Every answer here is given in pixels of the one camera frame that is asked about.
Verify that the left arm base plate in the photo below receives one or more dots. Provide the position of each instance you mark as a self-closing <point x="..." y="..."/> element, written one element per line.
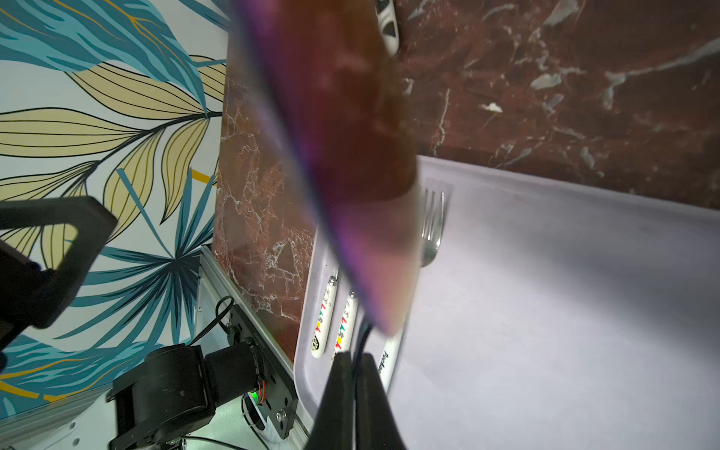
<point x="269" y="383"/>

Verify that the iridescent spoon blue handle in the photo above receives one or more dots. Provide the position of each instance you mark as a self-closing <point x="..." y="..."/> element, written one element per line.
<point x="327" y="94"/>

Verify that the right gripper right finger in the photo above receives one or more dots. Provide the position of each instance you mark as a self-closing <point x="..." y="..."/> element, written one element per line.
<point x="375" y="425"/>

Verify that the cartoon handle spoon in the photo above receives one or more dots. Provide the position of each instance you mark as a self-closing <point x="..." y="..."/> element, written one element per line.
<point x="348" y="321"/>

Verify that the lavender placemat tray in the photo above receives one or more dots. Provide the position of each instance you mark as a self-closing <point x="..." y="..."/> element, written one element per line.
<point x="555" y="316"/>

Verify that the cow pattern handle spoon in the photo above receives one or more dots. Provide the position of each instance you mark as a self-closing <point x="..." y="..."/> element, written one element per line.
<point x="388" y="25"/>

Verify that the white handle fork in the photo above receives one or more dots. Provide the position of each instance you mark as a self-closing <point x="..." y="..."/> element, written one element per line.
<point x="435" y="205"/>

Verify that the cartoon handle fork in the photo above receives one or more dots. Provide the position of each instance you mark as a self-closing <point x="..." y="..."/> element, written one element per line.
<point x="325" y="315"/>

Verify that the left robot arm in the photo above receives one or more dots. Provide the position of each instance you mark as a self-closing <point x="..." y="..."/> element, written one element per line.
<point x="174" y="392"/>

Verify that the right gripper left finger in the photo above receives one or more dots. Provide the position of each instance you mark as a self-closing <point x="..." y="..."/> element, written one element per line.
<point x="334" y="424"/>

